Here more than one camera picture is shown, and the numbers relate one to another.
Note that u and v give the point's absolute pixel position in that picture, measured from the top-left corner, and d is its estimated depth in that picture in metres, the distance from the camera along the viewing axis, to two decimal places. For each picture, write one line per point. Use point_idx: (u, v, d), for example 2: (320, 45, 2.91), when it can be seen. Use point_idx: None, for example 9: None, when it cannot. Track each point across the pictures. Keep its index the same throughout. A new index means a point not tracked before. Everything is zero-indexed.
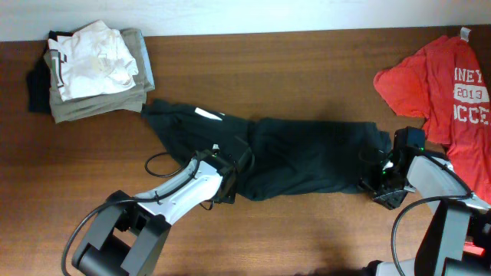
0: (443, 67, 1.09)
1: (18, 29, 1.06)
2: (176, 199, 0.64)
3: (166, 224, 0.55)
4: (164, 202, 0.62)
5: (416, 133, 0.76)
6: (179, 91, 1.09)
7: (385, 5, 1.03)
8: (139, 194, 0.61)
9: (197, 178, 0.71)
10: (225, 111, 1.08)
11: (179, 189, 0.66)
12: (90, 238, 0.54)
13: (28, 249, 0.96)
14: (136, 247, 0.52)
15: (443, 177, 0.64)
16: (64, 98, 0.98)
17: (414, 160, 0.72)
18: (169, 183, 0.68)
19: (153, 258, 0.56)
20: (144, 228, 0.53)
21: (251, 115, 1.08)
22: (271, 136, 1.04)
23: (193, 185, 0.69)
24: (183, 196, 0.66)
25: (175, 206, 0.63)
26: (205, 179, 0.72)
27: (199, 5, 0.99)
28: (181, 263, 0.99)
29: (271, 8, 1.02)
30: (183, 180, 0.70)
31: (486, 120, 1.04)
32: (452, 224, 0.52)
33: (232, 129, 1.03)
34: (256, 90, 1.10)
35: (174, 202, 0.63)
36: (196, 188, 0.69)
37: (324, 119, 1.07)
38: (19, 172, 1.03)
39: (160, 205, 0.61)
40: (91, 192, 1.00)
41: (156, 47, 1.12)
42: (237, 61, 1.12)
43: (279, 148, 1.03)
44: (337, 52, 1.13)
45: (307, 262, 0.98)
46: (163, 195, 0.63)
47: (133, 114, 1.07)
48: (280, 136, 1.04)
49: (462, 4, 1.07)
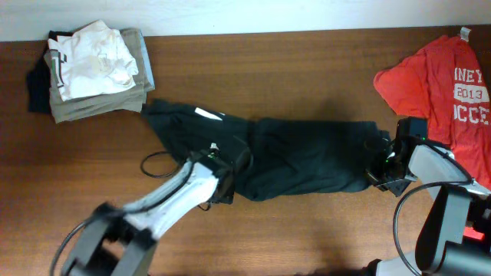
0: (443, 67, 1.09)
1: (18, 29, 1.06)
2: (166, 208, 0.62)
3: (151, 240, 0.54)
4: (153, 212, 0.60)
5: (418, 125, 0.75)
6: (178, 90, 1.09)
7: (385, 5, 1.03)
8: (128, 205, 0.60)
9: (191, 182, 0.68)
10: (225, 111, 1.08)
11: (170, 198, 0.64)
12: (77, 251, 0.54)
13: (28, 249, 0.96)
14: (120, 263, 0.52)
15: (443, 164, 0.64)
16: (64, 98, 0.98)
17: (416, 149, 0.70)
18: (162, 189, 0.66)
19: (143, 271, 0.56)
20: (129, 245, 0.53)
21: (251, 115, 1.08)
22: (271, 136, 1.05)
23: (186, 191, 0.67)
24: (174, 205, 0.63)
25: (199, 185, 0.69)
26: (199, 183, 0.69)
27: (199, 5, 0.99)
28: (181, 264, 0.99)
29: (271, 8, 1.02)
30: (176, 185, 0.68)
31: (486, 120, 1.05)
32: (453, 209, 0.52)
33: (232, 130, 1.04)
34: (256, 90, 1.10)
35: (163, 212, 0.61)
36: (191, 192, 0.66)
37: (324, 119, 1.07)
38: (19, 172, 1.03)
39: (149, 215, 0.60)
40: (91, 192, 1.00)
41: (156, 47, 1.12)
42: (237, 61, 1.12)
43: (279, 148, 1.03)
44: (337, 52, 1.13)
45: (307, 262, 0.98)
46: (153, 205, 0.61)
47: (133, 114, 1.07)
48: (279, 136, 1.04)
49: (462, 4, 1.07)
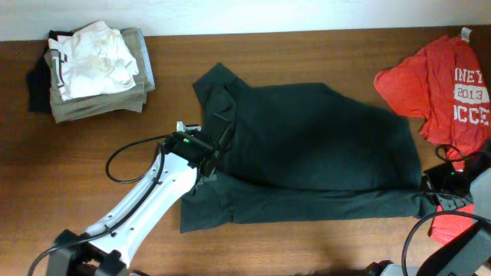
0: (444, 80, 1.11)
1: (21, 29, 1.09)
2: (134, 223, 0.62)
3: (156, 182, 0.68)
4: (163, 180, 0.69)
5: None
6: (191, 100, 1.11)
7: (378, 6, 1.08)
8: (143, 181, 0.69)
9: (163, 182, 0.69)
10: (255, 156, 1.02)
11: (146, 198, 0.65)
12: (172, 175, 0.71)
13: (26, 249, 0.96)
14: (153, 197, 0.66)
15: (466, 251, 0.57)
16: (64, 98, 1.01)
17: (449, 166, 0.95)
18: (130, 198, 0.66)
19: (156, 195, 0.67)
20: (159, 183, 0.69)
21: (268, 145, 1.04)
22: (238, 160, 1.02)
23: (158, 192, 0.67)
24: (143, 215, 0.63)
25: (173, 182, 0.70)
26: (173, 180, 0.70)
27: (199, 5, 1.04)
28: (180, 264, 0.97)
29: (274, 17, 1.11)
30: (147, 187, 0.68)
31: (486, 120, 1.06)
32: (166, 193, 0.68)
33: (238, 149, 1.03)
34: (268, 82, 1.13)
35: (159, 182, 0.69)
36: (164, 194, 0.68)
37: (321, 157, 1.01)
38: (20, 173, 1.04)
39: (160, 183, 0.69)
40: (91, 191, 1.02)
41: (157, 47, 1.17)
42: (245, 60, 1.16)
43: (249, 165, 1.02)
44: (337, 52, 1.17)
45: (306, 262, 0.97)
46: (116, 224, 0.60)
47: (137, 115, 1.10)
48: (242, 159, 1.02)
49: (452, 7, 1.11)
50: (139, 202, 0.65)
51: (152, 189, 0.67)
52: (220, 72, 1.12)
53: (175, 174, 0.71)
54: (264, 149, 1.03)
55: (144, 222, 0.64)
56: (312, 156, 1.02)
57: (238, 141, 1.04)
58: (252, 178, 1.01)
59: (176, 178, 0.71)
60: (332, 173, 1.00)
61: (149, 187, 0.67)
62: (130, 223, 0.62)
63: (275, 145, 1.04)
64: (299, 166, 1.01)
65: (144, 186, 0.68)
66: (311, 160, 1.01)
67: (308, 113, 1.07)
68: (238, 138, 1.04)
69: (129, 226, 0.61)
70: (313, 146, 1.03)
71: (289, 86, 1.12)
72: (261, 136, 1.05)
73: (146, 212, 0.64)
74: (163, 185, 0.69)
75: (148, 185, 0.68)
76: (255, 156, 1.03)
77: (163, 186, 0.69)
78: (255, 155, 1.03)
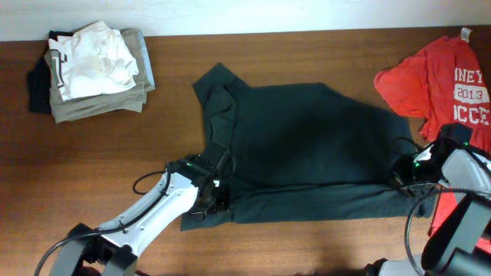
0: (444, 80, 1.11)
1: (21, 29, 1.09)
2: (144, 225, 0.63)
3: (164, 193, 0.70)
4: (170, 193, 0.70)
5: (462, 130, 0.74)
6: (191, 101, 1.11)
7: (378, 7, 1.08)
8: (152, 192, 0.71)
9: (169, 194, 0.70)
10: (255, 150, 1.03)
11: (154, 206, 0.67)
12: (178, 190, 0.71)
13: (28, 249, 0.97)
14: (160, 205, 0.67)
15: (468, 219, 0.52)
16: (64, 98, 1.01)
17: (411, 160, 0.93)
18: (140, 204, 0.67)
19: (163, 205, 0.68)
20: (165, 195, 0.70)
21: (267, 139, 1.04)
22: (238, 155, 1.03)
23: (165, 202, 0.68)
24: (153, 218, 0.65)
25: (179, 197, 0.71)
26: (179, 194, 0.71)
27: (199, 5, 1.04)
28: (180, 264, 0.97)
29: (274, 17, 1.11)
30: (154, 198, 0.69)
31: (486, 120, 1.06)
32: (173, 206, 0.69)
33: (238, 144, 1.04)
34: (269, 82, 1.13)
35: (166, 195, 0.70)
36: (171, 205, 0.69)
37: (318, 151, 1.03)
38: (20, 173, 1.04)
39: (167, 196, 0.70)
40: (91, 191, 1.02)
41: (157, 47, 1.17)
42: (245, 60, 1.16)
43: (249, 159, 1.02)
44: (337, 52, 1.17)
45: (306, 262, 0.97)
46: (129, 222, 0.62)
47: (137, 115, 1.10)
48: (242, 152, 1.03)
49: (453, 7, 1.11)
50: (147, 208, 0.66)
51: (159, 200, 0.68)
52: (220, 72, 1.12)
53: (181, 188, 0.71)
54: (263, 145, 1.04)
55: (153, 228, 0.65)
56: (310, 150, 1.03)
57: (238, 136, 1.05)
58: (252, 171, 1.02)
59: (182, 192, 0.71)
60: (331, 169, 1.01)
61: (156, 198, 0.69)
62: (140, 225, 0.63)
63: (275, 145, 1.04)
64: (299, 165, 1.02)
65: (153, 196, 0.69)
66: (309, 154, 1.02)
67: (304, 114, 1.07)
68: (238, 132, 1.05)
69: (140, 228, 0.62)
70: (311, 142, 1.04)
71: (290, 87, 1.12)
72: (261, 131, 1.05)
73: (156, 215, 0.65)
74: (172, 196, 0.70)
75: (156, 196, 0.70)
76: (255, 149, 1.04)
77: (171, 198, 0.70)
78: (255, 149, 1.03)
